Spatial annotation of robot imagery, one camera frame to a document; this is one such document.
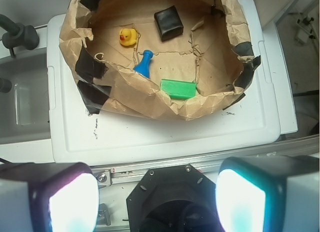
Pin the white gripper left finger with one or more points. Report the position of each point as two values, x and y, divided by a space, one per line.
48 197

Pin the brown paper bag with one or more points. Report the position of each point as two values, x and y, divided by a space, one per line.
214 51

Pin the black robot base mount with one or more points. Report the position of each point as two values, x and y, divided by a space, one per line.
177 198

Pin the yellow rubber duck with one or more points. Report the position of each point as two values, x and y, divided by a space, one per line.
128 37

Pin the blue pawn piece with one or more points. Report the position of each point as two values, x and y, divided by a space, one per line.
143 66

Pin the aluminium extrusion rail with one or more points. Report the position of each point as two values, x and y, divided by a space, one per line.
108 175

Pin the black leather pouch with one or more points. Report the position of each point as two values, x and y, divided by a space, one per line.
168 23

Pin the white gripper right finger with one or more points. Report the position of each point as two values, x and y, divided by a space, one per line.
278 193

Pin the green rectangular block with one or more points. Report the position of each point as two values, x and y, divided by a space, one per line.
178 89

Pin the grey clamp knob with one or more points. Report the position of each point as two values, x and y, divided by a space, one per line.
18 35

